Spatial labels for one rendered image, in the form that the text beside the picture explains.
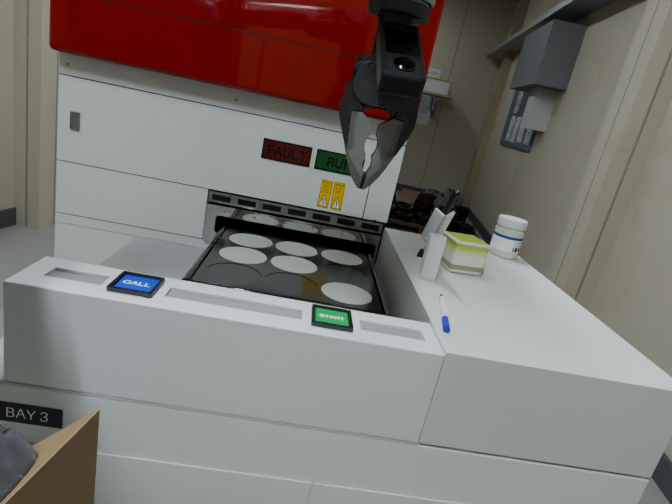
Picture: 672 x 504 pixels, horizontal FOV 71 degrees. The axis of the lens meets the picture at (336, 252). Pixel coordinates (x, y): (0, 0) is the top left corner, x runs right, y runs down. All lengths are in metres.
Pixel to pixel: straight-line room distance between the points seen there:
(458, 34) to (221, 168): 7.56
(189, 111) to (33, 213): 2.74
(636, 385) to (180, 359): 0.60
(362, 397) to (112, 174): 0.86
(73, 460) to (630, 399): 0.66
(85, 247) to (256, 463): 0.81
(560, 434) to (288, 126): 0.84
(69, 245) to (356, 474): 0.94
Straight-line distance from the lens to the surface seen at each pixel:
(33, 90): 3.70
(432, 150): 8.47
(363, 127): 0.57
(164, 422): 0.71
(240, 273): 0.91
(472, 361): 0.66
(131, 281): 0.67
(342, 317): 0.65
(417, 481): 0.76
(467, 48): 8.56
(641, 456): 0.85
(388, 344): 0.62
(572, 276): 3.26
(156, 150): 1.23
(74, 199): 1.33
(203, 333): 0.62
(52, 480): 0.38
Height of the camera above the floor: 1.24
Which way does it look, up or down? 17 degrees down
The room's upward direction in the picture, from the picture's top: 12 degrees clockwise
